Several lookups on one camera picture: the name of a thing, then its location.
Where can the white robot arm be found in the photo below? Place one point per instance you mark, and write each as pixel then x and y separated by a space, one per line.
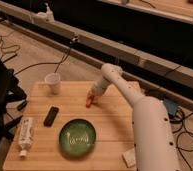
pixel 155 149

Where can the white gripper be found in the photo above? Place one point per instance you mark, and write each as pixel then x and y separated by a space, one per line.
pixel 98 89

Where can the white paper cup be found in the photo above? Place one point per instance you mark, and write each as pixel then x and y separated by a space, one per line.
pixel 53 81

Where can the black chair frame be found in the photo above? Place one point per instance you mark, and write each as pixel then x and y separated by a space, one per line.
pixel 9 92

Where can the white sponge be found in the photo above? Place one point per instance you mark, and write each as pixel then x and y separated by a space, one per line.
pixel 129 158

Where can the orange red pepper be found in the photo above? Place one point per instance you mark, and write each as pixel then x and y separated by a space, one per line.
pixel 88 102

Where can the black remote control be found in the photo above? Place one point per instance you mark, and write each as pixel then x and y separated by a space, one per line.
pixel 51 116

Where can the white tube with cap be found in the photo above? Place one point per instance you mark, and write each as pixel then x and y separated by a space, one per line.
pixel 25 136

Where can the green round plate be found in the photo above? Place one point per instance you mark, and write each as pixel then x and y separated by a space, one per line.
pixel 77 138

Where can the blue box on floor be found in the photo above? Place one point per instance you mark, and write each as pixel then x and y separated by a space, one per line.
pixel 171 107

